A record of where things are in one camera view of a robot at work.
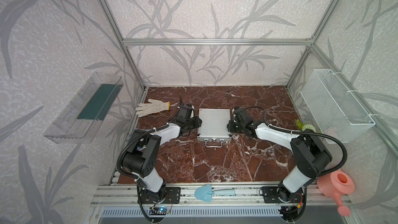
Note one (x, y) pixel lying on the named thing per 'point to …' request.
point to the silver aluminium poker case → (214, 126)
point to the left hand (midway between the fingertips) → (202, 121)
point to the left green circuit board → (161, 210)
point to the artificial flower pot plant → (303, 127)
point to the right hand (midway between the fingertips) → (226, 125)
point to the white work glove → (155, 106)
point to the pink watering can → (335, 185)
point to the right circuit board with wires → (289, 212)
